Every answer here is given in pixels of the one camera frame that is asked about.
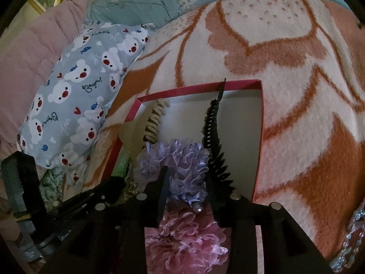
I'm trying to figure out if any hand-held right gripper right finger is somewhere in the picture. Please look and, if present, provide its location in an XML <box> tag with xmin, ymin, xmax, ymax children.
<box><xmin>206</xmin><ymin>171</ymin><xmax>334</xmax><ymax>274</ymax></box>

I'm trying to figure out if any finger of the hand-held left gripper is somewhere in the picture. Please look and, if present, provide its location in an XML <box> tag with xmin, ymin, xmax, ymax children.
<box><xmin>50</xmin><ymin>177</ymin><xmax>126</xmax><ymax>223</ymax></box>

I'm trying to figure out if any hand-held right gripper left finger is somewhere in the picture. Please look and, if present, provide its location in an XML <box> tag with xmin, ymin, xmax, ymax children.
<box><xmin>40</xmin><ymin>167</ymin><xmax>169</xmax><ymax>274</ymax></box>

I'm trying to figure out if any green chain link clip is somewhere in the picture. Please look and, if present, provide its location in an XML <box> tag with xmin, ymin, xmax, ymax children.
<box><xmin>112</xmin><ymin>152</ymin><xmax>130</xmax><ymax>179</ymax></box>

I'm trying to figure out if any purple ruffled hair comb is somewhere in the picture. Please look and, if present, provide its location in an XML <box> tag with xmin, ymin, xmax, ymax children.
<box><xmin>133</xmin><ymin>77</ymin><xmax>237</xmax><ymax>214</ymax></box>

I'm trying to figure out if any pink ruffled scrunchie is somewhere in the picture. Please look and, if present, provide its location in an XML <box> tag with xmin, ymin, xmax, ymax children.
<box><xmin>145</xmin><ymin>205</ymin><xmax>230</xmax><ymax>274</ymax></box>

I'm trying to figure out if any beige hair claw clip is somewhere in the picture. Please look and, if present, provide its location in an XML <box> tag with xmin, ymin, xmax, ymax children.
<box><xmin>121</xmin><ymin>98</ymin><xmax>171</xmax><ymax>160</ymax></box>

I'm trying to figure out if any red rimmed white box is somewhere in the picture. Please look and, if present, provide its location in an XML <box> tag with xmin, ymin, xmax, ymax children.
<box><xmin>106</xmin><ymin>79</ymin><xmax>264</xmax><ymax>263</ymax></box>

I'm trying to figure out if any green fuzzy cloth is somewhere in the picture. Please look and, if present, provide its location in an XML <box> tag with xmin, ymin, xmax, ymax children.
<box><xmin>40</xmin><ymin>168</ymin><xmax>67</xmax><ymax>206</ymax></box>

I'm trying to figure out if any blue bear print pillow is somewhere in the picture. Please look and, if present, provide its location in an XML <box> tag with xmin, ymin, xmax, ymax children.
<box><xmin>18</xmin><ymin>23</ymin><xmax>149</xmax><ymax>184</ymax></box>

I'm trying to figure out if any pink quilt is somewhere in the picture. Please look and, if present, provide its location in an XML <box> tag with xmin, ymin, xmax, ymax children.
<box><xmin>0</xmin><ymin>0</ymin><xmax>94</xmax><ymax>200</ymax></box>

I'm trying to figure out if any orange and white blanket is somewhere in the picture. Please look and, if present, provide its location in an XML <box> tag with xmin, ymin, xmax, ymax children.
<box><xmin>83</xmin><ymin>0</ymin><xmax>365</xmax><ymax>263</ymax></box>

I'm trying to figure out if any clear blue bead bracelet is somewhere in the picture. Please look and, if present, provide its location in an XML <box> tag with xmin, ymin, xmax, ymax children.
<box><xmin>328</xmin><ymin>203</ymin><xmax>365</xmax><ymax>269</ymax></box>

